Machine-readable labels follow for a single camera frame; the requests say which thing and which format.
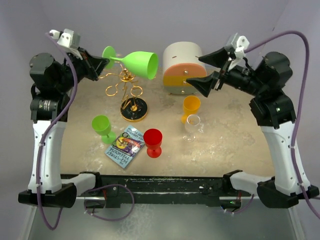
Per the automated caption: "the gold wine glass rack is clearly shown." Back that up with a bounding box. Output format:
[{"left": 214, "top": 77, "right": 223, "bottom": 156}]
[{"left": 105, "top": 61, "right": 148, "bottom": 122}]

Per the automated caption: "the green plastic goblet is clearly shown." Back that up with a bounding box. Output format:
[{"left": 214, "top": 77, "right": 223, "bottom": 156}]
[
  {"left": 101, "top": 46, "right": 159, "bottom": 80},
  {"left": 91, "top": 115, "right": 116, "bottom": 144}
]

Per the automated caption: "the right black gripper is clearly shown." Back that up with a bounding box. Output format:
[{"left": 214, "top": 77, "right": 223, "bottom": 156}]
[{"left": 187, "top": 45, "right": 267, "bottom": 97}]

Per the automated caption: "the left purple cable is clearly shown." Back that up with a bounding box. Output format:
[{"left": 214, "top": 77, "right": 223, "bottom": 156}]
[{"left": 35, "top": 31, "right": 79, "bottom": 231}]

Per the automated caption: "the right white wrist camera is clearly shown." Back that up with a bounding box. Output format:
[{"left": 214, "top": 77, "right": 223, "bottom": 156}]
[{"left": 224, "top": 33, "right": 250, "bottom": 71}]

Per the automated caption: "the orange plastic goblet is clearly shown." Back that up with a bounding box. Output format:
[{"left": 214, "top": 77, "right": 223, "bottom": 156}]
[{"left": 181, "top": 95, "right": 201, "bottom": 124}]

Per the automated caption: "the pastel mini drawer chest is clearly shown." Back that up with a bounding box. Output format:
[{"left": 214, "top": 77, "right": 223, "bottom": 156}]
[{"left": 162, "top": 41, "right": 207, "bottom": 95}]

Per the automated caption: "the clear wine glass centre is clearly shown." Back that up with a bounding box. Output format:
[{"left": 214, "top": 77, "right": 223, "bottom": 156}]
[{"left": 182, "top": 114, "right": 201, "bottom": 143}]

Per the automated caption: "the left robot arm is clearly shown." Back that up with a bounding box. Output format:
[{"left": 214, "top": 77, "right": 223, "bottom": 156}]
[{"left": 18, "top": 48, "right": 110, "bottom": 208}]

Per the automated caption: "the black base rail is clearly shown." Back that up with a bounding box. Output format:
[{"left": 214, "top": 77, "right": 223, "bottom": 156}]
[{"left": 73, "top": 172, "right": 253, "bottom": 209}]

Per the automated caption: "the blue treehouse book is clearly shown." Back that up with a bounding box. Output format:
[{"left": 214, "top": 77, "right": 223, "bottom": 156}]
[{"left": 105, "top": 125, "right": 145, "bottom": 169}]

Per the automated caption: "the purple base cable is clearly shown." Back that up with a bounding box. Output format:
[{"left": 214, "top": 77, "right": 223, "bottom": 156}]
[{"left": 83, "top": 184, "right": 136, "bottom": 222}]

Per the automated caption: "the red plastic goblet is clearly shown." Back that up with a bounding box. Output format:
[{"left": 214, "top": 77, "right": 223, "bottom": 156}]
[{"left": 143, "top": 128, "right": 163, "bottom": 158}]

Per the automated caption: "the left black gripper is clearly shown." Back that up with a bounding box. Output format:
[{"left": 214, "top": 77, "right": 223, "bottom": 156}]
[{"left": 55, "top": 46, "right": 108, "bottom": 93}]

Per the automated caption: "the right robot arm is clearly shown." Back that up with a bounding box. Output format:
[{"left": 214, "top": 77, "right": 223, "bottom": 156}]
[{"left": 187, "top": 48, "right": 320, "bottom": 209}]

